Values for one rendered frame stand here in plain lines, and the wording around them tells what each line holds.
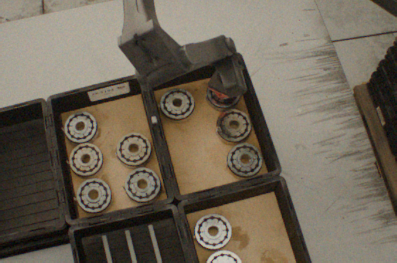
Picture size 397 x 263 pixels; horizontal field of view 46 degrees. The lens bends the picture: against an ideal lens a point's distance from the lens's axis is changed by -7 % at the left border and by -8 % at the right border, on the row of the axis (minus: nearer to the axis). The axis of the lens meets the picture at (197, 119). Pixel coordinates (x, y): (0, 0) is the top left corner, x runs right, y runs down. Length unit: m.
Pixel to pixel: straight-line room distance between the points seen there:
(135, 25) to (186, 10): 1.00
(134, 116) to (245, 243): 0.50
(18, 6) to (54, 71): 1.21
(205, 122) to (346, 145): 0.50
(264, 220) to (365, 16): 1.77
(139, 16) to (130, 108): 0.68
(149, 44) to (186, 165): 0.65
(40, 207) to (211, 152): 0.53
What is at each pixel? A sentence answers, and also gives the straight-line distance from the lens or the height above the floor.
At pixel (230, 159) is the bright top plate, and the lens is 1.43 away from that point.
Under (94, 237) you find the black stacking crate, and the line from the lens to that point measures 1.42.
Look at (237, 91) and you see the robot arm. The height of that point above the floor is 1.05.
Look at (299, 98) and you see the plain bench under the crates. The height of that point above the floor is 0.70.
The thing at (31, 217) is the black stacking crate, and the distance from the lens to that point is 1.47.
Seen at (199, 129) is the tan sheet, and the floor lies 0.83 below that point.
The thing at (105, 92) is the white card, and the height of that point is 0.89.
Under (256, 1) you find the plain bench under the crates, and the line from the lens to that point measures 1.92.
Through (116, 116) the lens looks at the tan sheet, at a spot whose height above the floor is 0.83.
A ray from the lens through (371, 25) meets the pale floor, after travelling 2.90.
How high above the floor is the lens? 2.20
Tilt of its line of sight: 66 degrees down
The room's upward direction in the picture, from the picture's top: 2 degrees clockwise
